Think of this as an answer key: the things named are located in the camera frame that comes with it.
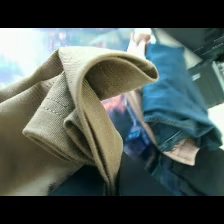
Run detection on black garment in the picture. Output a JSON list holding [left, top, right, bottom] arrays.
[[145, 145, 224, 197]]

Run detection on blue jeans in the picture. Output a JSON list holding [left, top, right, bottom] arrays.
[[142, 43, 223, 153]]

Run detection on brown garment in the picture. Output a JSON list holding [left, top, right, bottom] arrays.
[[0, 46, 160, 197]]

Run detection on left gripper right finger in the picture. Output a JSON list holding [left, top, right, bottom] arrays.
[[117, 152, 175, 197]]

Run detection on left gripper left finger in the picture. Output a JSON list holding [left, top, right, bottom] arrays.
[[49, 164, 108, 197]]

